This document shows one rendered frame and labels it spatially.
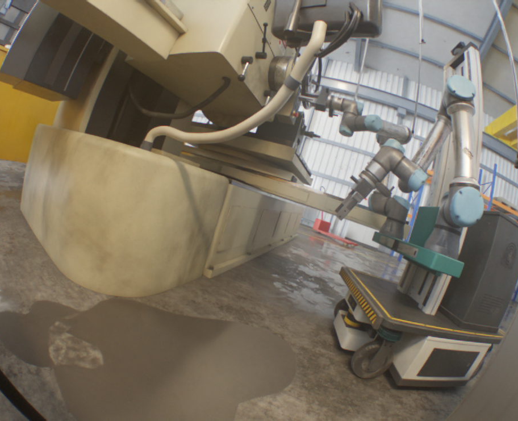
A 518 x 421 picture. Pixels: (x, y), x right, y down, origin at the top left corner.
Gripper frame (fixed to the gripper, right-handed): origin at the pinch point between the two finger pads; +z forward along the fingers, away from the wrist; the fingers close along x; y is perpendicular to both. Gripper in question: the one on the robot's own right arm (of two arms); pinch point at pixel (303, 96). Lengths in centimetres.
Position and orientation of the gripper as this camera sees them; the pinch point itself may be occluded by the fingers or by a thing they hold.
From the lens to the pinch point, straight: 127.0
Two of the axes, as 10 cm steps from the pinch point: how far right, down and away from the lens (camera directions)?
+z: -9.0, -3.2, 3.1
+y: -1.7, -4.1, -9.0
